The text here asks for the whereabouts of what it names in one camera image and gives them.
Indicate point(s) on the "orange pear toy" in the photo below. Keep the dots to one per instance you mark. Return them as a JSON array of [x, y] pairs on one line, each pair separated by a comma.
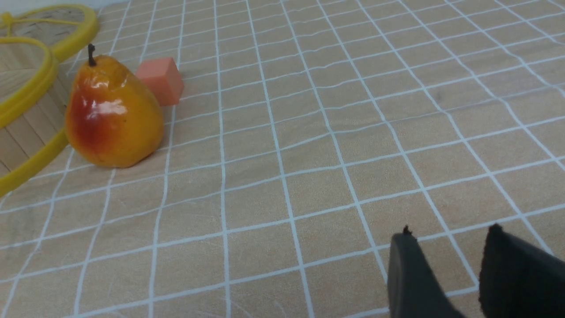
[[112, 118]]

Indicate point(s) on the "orange foam cube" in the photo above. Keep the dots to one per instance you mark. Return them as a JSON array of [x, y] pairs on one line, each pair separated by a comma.
[[163, 79]]

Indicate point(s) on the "checkered beige tablecloth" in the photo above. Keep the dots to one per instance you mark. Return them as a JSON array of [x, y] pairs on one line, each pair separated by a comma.
[[308, 133]]

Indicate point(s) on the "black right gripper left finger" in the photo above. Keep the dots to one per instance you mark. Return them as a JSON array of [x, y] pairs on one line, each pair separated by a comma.
[[413, 291]]

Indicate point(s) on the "bamboo steamer tray yellow rim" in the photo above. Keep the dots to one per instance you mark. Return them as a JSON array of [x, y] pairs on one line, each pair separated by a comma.
[[34, 95]]

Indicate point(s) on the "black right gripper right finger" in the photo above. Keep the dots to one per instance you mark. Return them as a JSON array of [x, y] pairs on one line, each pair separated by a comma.
[[519, 280]]

